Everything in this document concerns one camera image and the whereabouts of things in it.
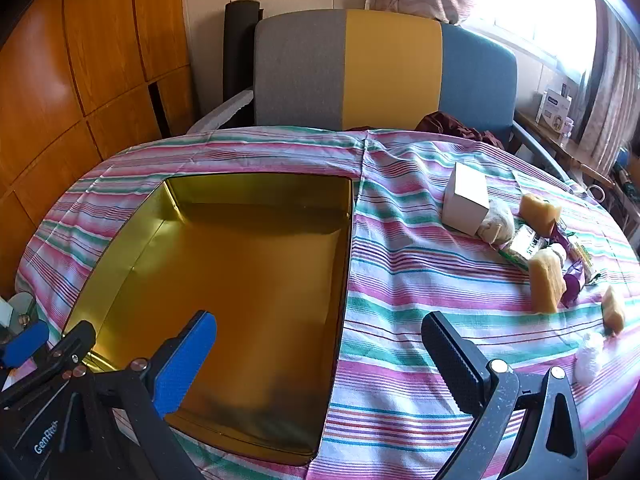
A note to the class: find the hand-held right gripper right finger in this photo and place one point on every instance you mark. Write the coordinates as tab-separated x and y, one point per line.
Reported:
452	355

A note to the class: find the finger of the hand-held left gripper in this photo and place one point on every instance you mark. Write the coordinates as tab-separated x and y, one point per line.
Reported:
22	342
80	337

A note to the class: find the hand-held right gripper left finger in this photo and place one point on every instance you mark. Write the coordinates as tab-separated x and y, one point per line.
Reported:
185	360

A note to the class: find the gold tin box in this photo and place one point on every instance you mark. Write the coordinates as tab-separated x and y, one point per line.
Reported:
240	270

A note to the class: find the yellow sponge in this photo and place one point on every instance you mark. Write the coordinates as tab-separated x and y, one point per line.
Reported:
545	285
537	210
614	312

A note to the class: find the green snack packet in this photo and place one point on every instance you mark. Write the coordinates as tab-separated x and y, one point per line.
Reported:
522	247

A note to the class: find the purple packet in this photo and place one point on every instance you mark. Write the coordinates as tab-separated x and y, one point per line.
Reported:
559	234
572	280

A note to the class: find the small white ball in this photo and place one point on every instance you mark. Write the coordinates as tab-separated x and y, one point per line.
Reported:
557	252

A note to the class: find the white cardboard box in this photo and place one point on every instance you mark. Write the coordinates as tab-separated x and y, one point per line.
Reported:
467	200

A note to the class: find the striped tablecloth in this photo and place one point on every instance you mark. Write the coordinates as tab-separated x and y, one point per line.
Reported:
410	270

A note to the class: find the red cushion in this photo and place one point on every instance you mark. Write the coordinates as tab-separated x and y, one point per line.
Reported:
615	460

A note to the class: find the maroon cloth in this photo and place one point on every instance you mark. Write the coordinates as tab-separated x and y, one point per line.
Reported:
450	127

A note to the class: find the wooden side table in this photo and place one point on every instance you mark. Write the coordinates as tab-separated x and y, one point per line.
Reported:
555	145

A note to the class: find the small pink box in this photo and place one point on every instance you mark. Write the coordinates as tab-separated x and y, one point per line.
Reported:
568	130

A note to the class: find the blue white box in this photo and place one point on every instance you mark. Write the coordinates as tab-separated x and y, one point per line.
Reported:
552	107

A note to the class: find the wooden wardrobe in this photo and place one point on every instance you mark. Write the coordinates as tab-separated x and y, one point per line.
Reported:
75	60

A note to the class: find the grey yellow blue chair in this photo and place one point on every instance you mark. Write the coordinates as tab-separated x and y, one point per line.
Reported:
390	70

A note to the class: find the pink side curtain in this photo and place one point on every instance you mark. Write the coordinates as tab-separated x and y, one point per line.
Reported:
610	85

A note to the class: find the black rolled mat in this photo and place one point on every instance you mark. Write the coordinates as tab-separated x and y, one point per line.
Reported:
240	50

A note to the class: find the window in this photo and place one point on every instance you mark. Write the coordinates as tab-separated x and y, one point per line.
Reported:
540	5

